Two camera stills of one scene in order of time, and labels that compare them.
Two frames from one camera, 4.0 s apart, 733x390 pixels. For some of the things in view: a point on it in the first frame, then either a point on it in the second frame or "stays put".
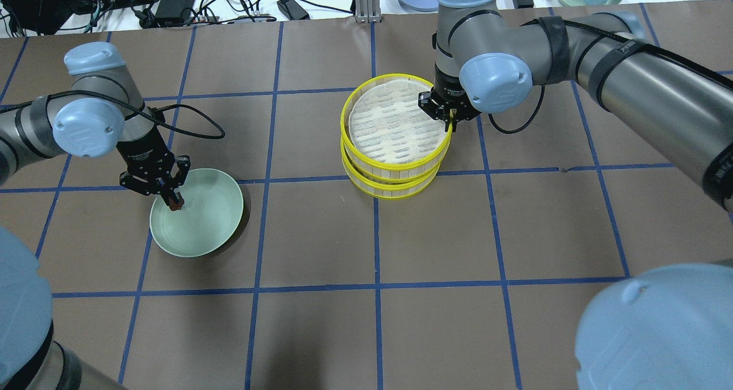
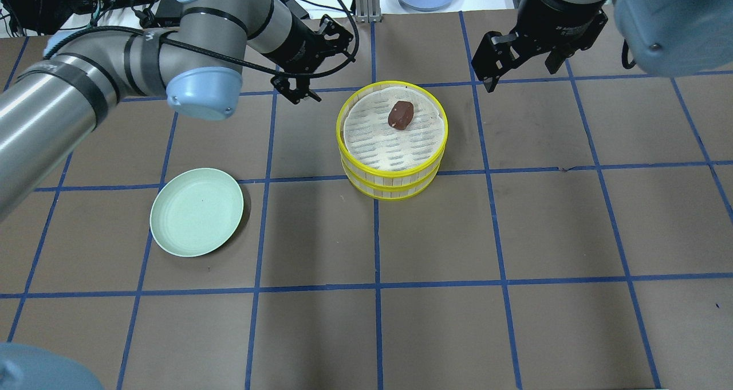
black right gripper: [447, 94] to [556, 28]
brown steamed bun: [176, 205] to [400, 115]
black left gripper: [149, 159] to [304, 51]
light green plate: [213, 207] stays put
